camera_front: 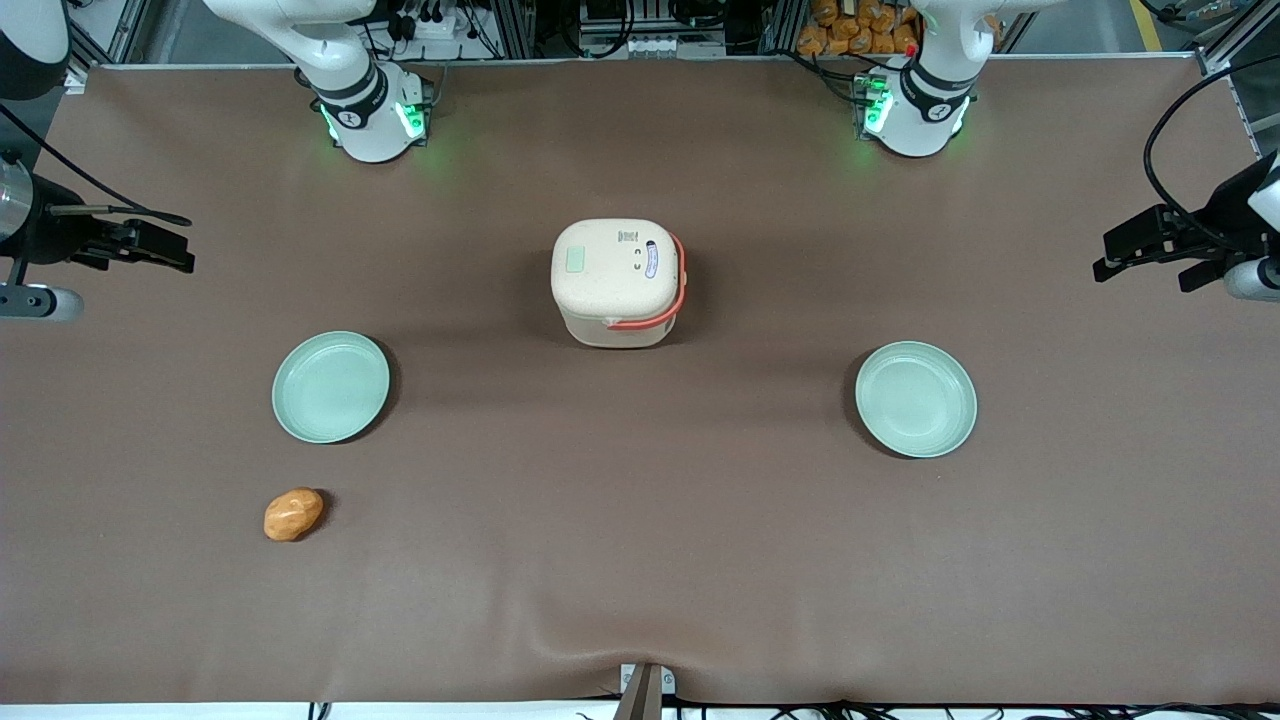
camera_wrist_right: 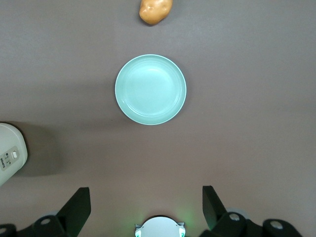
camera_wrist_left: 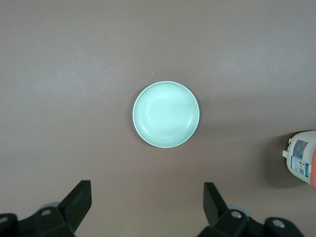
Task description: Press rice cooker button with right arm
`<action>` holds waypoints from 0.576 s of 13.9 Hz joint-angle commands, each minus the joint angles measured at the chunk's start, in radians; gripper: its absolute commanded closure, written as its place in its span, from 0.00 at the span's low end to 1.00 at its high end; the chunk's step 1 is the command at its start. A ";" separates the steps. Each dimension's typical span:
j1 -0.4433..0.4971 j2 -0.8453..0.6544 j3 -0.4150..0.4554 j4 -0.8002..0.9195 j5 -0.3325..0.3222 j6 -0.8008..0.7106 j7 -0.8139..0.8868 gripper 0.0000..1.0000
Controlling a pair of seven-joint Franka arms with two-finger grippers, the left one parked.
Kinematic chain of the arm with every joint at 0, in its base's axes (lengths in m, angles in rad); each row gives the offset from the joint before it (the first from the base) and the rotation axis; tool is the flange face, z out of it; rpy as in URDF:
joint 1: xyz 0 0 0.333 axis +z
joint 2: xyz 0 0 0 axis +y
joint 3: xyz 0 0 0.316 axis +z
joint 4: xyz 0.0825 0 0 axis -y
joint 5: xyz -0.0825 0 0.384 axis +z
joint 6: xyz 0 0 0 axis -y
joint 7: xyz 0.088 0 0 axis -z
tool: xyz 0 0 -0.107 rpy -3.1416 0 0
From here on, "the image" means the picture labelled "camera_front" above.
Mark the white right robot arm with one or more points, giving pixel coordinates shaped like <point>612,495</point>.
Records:
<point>365,120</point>

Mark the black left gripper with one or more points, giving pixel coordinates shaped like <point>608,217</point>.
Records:
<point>1226,210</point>

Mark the bag of orange bread rolls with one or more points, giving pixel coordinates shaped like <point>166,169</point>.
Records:
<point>850,28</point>

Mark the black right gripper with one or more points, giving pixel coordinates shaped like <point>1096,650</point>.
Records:
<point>50,228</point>

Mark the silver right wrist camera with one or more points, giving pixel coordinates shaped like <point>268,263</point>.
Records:
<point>45,303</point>

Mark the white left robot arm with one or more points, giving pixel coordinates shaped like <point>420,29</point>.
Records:
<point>925,115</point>

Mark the brown table cloth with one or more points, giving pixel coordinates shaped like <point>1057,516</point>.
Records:
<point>640,550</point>

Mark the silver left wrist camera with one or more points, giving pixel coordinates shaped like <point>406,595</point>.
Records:
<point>1255,280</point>

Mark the white power strip with plugs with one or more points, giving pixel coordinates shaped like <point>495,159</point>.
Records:
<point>440,28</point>

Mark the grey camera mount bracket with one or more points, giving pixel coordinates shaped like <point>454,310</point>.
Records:
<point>645,692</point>

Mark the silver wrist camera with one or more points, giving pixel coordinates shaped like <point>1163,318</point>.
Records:
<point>1255,280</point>
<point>45,303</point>

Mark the orange brown potato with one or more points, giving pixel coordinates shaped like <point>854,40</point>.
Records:
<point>293,515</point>

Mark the aluminium frame profile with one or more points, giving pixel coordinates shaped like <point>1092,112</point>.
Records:
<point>110,30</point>
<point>1235,35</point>

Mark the mint green round plate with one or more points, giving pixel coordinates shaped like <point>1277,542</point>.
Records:
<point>916,400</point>
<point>330,387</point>

